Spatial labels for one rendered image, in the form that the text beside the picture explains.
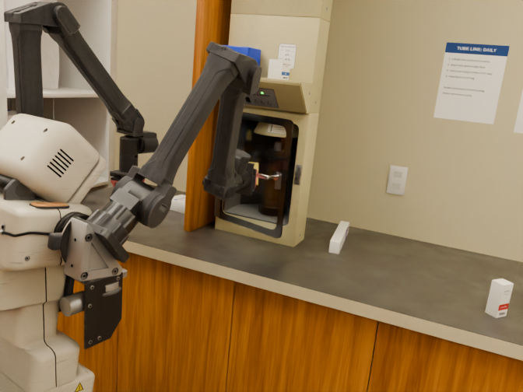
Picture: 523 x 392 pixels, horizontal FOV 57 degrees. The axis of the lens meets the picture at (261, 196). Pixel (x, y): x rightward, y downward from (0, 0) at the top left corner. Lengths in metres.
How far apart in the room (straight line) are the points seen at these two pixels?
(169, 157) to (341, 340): 0.77
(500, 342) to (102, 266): 0.97
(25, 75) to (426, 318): 1.18
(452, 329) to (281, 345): 0.51
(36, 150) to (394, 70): 1.39
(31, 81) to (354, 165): 1.27
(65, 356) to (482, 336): 1.00
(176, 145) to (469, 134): 1.25
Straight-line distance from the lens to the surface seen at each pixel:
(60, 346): 1.21
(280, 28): 1.68
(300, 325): 1.51
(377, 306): 1.39
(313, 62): 1.63
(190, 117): 1.04
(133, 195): 1.03
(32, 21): 1.32
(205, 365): 1.74
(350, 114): 2.04
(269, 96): 1.61
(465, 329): 1.39
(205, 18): 1.72
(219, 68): 1.07
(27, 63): 1.33
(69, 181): 1.07
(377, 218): 2.07
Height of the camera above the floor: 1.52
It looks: 14 degrees down
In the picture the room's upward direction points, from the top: 5 degrees clockwise
